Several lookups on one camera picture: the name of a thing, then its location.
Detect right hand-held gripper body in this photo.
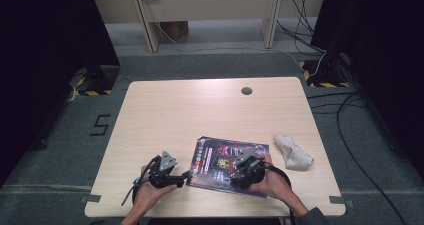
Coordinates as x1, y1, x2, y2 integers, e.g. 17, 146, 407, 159
229, 147, 266, 190

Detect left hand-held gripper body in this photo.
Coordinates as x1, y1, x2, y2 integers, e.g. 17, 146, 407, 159
148, 150, 184, 189

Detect red cover magazine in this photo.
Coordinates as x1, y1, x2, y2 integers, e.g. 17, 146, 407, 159
185, 135, 270, 199

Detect beige cloth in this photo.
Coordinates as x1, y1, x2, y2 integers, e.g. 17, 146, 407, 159
273, 134, 314, 171

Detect person's left hand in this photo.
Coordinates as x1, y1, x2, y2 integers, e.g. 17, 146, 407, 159
133, 164, 178, 216

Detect person's right hand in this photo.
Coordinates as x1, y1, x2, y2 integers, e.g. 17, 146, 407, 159
249, 153, 294, 204

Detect grey tape strip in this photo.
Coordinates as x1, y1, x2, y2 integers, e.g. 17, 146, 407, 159
329, 195, 355, 209
80, 194, 102, 204

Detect black yellow striped stand base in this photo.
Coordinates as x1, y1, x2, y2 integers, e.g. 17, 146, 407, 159
69, 64, 121, 97
299, 59, 351, 89

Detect brown cardboard box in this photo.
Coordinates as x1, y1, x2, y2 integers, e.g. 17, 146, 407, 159
159, 20, 189, 40

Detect black curtain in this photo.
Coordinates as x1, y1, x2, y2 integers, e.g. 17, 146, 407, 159
0, 0, 121, 188
309, 0, 424, 179

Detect beige wooden desk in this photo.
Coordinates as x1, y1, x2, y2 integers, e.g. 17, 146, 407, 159
89, 0, 329, 54

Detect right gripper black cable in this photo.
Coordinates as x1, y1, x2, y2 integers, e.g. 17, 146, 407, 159
263, 161, 297, 225

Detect black floor cables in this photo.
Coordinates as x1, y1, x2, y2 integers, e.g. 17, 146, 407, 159
306, 90, 408, 225

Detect black hanging cables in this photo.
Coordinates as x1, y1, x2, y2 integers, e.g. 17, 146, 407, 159
276, 0, 326, 54

